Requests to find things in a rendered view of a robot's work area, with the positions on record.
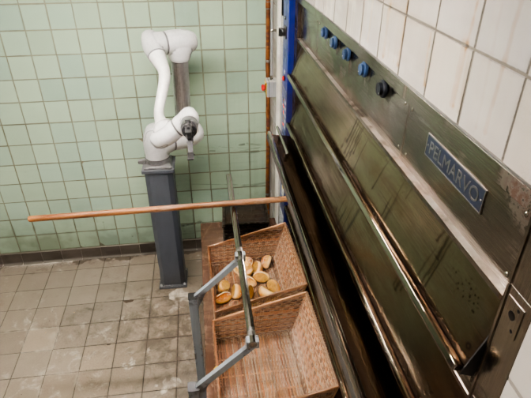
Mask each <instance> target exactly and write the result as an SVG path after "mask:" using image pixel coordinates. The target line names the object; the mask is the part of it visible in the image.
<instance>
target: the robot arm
mask: <svg viewBox="0 0 531 398"><path fill-rule="evenodd" d="M141 45H142V48H143V51H144V52H145V55H146V56H147V58H148V59H149V61H150V62H151V63H152V64H153V65H154V67H155V68H156V70H157V71H158V74H159V83H158V88H157V93H156V101H155V106H154V119H155V122H153V123H150V124H148V125H147V126H146V127H145V131H144V134H143V145H144V151H145V158H144V159H141V160H138V164H143V165H145V166H144V167H143V170H144V171H150V170H171V169H172V166H171V162H172V159H173V156H170V153H171V152H173V151H175V150H180V149H185V148H188V153H187V160H194V156H195V154H194V152H193V146H194V145H196V144H198V143H199V142H201V141H202V139H203V137H204V130H203V128H202V126H201V124H200V123H199V116H198V113H197V112H196V110H195V109H194V108H192V107H190V81H189V66H188V61H189V60H190V56H191V54H192V51H195V50H196V48H197V46H198V38H197V36H196V35H195V33H194V32H192V31H189V30H186V29H171V30H167V31H163V32H155V31H153V30H150V29H147V30H145V31H143V33H142V34H141ZM166 55H167V56H168V58H169V59H170V61H171V72H172V82H173V92H174V103H175V117H174V118H173V119H172V120H170V119H168V118H165V117H164V107H165V103H166V99H167V95H168V89H169V85H170V80H171V73H170V69H169V65H168V60H167V57H166Z"/></svg>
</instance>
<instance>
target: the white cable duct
mask: <svg viewBox="0 0 531 398"><path fill-rule="evenodd" d="M278 28H281V0H277V85H276V126H279V128H280V86H281V36H278ZM278 182H279V174H278V172H277V168H276V165H275V197H278ZM274 218H275V220H276V223H277V224H278V203H275V216H274Z"/></svg>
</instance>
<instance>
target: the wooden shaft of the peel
mask: <svg viewBox="0 0 531 398"><path fill-rule="evenodd" d="M279 202H288V201H287V198H286V196H283V197H263V198H253V199H242V200H232V201H212V202H202V203H191V204H181V205H161V206H151V207H140V208H121V209H110V210H99V211H89V212H69V213H59V214H49V215H38V216H29V217H28V222H39V221H49V220H68V219H79V218H89V217H99V216H118V215H129V214H139V213H149V212H169V211H179V210H189V209H200V208H219V207H229V206H239V205H259V204H268V203H279Z"/></svg>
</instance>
